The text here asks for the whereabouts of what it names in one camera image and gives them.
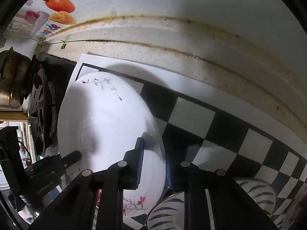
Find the colourful wall sticker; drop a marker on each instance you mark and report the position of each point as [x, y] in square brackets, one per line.
[41, 18]

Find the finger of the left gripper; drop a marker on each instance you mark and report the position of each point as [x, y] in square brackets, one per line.
[69, 159]

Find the black gas stove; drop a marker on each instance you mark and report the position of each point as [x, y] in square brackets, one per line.
[48, 90]

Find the blue striped plate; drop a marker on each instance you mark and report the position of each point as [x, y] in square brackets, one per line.
[169, 214]

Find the steel steamer pot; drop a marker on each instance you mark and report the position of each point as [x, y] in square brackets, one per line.
[15, 74]

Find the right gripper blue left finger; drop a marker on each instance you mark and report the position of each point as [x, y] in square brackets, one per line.
[133, 169]

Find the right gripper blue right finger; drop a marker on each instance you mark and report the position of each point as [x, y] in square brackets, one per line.
[174, 174]

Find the white floral plate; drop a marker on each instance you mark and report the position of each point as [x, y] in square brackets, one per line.
[102, 116]

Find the black white checkered mat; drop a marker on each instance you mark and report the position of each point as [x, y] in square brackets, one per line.
[226, 132]

